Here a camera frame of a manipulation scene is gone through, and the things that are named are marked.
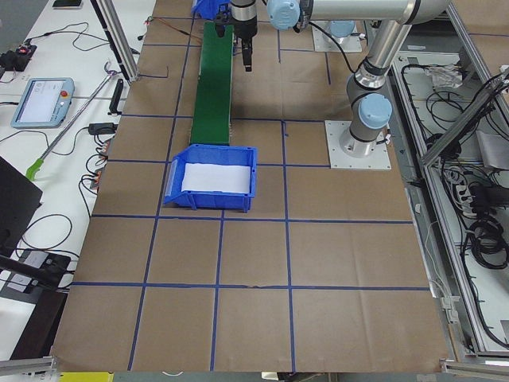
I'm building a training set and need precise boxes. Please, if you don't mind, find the blue source bin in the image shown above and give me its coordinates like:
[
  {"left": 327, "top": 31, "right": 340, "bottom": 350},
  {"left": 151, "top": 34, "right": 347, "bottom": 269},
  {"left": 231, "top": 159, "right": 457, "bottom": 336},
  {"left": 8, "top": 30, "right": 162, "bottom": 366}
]
[{"left": 163, "top": 144, "right": 258, "bottom": 212}]

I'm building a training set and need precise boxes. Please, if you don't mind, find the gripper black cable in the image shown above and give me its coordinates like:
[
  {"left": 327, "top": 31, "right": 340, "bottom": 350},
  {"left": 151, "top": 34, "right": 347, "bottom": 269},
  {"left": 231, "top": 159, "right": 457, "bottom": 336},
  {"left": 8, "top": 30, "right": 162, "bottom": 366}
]
[{"left": 305, "top": 19, "right": 363, "bottom": 75}]

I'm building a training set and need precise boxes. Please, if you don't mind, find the green conveyor belt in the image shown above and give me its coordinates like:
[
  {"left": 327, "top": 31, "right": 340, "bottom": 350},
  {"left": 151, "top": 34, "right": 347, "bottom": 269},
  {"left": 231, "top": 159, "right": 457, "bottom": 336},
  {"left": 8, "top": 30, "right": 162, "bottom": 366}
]
[{"left": 189, "top": 21, "right": 234, "bottom": 146}]

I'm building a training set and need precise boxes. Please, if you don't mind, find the teach pendant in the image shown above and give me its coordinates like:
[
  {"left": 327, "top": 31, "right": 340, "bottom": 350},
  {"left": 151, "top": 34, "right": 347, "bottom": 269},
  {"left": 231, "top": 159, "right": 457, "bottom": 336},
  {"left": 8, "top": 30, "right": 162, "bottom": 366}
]
[{"left": 10, "top": 77, "right": 75, "bottom": 129}]

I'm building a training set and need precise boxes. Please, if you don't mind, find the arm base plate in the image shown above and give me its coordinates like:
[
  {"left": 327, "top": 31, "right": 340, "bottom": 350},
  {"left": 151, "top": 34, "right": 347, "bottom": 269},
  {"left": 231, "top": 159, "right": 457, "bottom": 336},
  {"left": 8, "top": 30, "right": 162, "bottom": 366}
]
[
  {"left": 324, "top": 120, "right": 391, "bottom": 170},
  {"left": 312, "top": 20, "right": 363, "bottom": 53}
]

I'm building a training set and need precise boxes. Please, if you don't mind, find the red black conveyor wire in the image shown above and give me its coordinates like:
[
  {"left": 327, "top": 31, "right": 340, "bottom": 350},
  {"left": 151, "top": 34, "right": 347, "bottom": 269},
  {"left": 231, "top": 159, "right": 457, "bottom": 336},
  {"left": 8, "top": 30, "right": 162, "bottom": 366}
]
[{"left": 137, "top": 15, "right": 204, "bottom": 43}]

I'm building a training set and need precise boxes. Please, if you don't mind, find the aluminium frame post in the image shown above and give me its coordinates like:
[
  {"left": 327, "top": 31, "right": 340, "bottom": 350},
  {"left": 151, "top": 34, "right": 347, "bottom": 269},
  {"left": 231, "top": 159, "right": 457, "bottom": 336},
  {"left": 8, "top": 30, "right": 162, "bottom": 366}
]
[{"left": 91, "top": 0, "right": 139, "bottom": 84}]

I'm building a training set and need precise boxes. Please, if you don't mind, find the blue destination bin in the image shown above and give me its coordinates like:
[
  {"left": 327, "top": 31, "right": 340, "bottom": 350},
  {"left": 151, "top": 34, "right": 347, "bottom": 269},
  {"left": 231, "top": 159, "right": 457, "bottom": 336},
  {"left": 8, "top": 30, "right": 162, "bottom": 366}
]
[{"left": 192, "top": 0, "right": 230, "bottom": 20}]

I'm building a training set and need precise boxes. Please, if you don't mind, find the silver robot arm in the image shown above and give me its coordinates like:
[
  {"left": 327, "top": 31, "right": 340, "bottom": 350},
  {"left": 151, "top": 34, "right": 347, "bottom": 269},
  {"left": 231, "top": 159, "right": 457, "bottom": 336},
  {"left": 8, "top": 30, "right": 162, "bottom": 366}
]
[{"left": 266, "top": 1, "right": 449, "bottom": 151}]

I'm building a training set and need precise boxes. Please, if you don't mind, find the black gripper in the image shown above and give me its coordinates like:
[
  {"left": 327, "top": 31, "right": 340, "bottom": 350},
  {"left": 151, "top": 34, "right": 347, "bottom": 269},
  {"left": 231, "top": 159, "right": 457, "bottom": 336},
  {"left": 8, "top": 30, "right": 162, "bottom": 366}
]
[{"left": 214, "top": 0, "right": 258, "bottom": 72}]

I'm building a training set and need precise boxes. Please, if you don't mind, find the black power adapter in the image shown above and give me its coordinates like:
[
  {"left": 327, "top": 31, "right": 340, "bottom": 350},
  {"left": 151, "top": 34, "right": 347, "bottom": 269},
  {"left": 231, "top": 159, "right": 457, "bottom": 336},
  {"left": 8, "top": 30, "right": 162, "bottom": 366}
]
[{"left": 87, "top": 123, "right": 118, "bottom": 135}]

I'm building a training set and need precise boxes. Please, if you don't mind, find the white foam pad source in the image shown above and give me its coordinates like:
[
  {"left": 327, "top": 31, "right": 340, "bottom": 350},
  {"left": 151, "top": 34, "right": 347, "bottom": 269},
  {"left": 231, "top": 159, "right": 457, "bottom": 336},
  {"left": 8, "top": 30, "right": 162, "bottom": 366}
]
[{"left": 181, "top": 163, "right": 251, "bottom": 193}]

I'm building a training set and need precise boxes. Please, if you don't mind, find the green handled reacher stick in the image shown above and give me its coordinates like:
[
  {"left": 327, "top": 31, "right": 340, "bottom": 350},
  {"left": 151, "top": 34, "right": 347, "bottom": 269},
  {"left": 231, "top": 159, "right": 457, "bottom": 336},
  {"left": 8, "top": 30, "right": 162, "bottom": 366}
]
[{"left": 25, "top": 61, "right": 119, "bottom": 181}]

